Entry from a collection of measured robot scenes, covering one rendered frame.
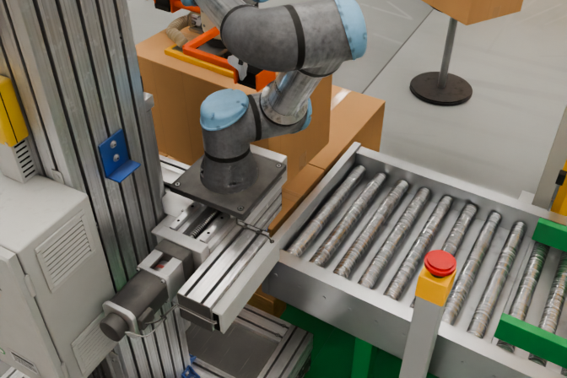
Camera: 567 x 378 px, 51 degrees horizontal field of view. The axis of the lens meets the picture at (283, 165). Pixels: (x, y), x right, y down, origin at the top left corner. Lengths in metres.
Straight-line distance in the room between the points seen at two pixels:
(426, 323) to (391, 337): 0.42
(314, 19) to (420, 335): 0.84
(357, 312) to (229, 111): 0.82
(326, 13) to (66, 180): 0.62
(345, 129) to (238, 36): 1.57
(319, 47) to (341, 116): 1.63
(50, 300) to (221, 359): 0.99
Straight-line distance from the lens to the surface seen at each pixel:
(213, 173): 1.47
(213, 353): 2.19
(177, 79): 1.99
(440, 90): 3.95
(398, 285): 1.95
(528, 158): 3.55
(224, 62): 1.70
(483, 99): 3.99
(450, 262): 1.36
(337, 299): 1.89
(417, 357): 1.60
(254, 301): 2.46
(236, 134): 1.40
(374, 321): 1.87
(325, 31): 1.04
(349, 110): 2.70
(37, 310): 1.29
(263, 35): 1.02
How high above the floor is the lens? 2.01
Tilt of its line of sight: 39 degrees down
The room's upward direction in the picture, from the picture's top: straight up
